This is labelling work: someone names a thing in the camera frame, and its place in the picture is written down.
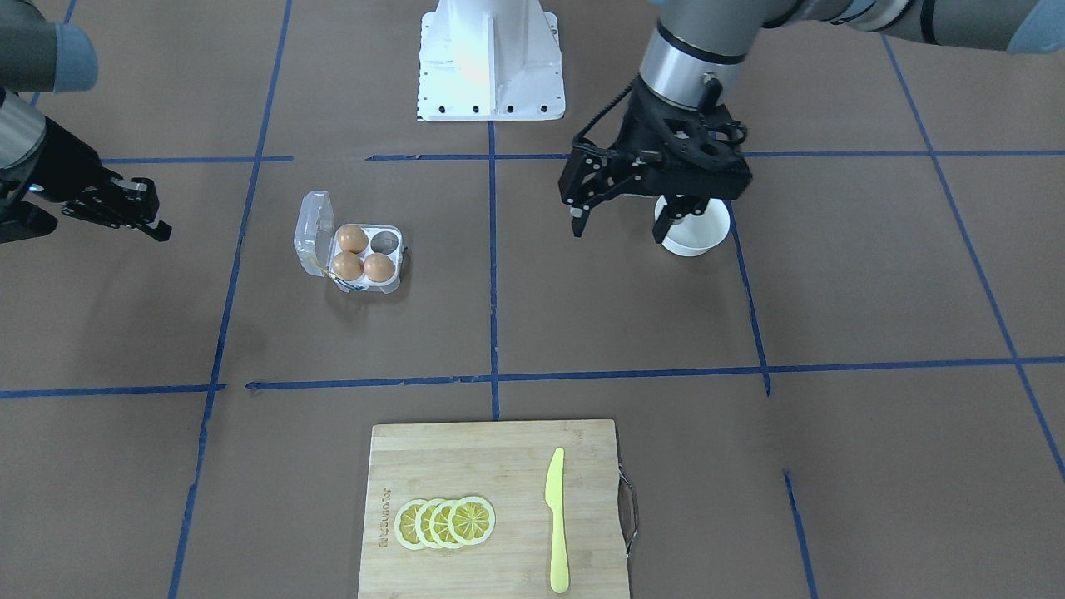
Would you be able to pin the yellow plastic knife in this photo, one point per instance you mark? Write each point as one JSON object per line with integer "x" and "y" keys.
{"x": 559, "y": 570}

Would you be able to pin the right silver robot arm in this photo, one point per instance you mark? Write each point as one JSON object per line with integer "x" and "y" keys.
{"x": 37, "y": 56}

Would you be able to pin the clear plastic egg box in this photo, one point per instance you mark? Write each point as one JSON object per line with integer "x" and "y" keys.
{"x": 315, "y": 246}

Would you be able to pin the yellow lemon slice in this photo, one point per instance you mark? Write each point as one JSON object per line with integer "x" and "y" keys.
{"x": 407, "y": 525}

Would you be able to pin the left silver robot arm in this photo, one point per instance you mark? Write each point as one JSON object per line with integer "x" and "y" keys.
{"x": 691, "y": 39}

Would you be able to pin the brown egg in box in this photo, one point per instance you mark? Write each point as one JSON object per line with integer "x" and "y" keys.
{"x": 347, "y": 266}
{"x": 353, "y": 238}

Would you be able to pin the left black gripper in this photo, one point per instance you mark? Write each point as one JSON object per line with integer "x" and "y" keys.
{"x": 635, "y": 125}

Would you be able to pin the wooden cutting board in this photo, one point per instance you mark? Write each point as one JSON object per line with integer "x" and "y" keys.
{"x": 505, "y": 463}

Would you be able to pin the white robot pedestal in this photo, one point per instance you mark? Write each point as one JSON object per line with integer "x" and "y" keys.
{"x": 490, "y": 61}

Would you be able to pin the brown egg carried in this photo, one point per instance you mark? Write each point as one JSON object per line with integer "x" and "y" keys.
{"x": 379, "y": 268}

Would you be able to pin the white paper bowl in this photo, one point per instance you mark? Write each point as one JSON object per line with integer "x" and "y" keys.
{"x": 696, "y": 234}

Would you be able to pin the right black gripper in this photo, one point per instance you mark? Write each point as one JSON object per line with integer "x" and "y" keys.
{"x": 68, "y": 176}

